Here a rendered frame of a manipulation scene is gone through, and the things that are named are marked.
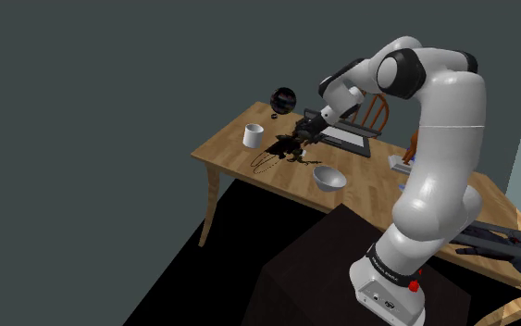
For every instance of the grey bowl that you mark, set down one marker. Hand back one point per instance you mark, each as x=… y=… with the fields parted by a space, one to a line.
x=328 y=178

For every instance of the black glossy sphere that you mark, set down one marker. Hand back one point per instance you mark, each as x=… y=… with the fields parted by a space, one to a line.
x=283 y=100

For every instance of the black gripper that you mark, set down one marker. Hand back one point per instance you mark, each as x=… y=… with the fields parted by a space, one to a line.
x=310 y=127

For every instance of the wooden spindle chair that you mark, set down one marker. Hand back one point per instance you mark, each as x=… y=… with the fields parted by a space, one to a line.
x=374 y=110

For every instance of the white flat box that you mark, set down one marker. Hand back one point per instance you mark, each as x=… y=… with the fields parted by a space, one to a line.
x=400 y=163

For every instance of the round wooden chair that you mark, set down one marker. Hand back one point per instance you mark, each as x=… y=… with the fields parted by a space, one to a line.
x=519 y=313

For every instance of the dark grey open laptop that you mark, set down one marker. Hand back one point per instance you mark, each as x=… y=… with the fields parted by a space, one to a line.
x=352 y=137

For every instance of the dark robot stand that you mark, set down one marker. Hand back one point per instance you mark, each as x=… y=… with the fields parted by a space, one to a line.
x=314 y=275

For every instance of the white mug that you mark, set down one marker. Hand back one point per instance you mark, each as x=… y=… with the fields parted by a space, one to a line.
x=253 y=135

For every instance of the wooden table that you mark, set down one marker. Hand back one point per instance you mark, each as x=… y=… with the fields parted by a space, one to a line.
x=287 y=180

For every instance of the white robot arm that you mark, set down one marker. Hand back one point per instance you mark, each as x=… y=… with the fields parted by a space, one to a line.
x=440 y=149

